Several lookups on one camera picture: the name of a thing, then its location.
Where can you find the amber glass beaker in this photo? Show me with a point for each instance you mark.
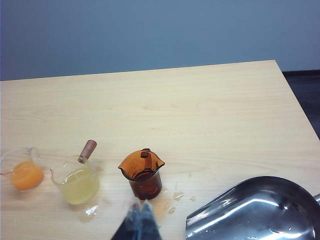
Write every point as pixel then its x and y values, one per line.
pixel 145 185

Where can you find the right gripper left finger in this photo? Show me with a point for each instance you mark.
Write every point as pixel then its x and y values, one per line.
pixel 128 225

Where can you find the stainless steel ice scoop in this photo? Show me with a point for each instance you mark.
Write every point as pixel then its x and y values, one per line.
pixel 250 212

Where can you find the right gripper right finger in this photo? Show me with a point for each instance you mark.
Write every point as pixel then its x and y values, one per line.
pixel 148 225

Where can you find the glass beaker with orange juice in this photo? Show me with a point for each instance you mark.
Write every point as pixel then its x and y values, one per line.
pixel 26 178

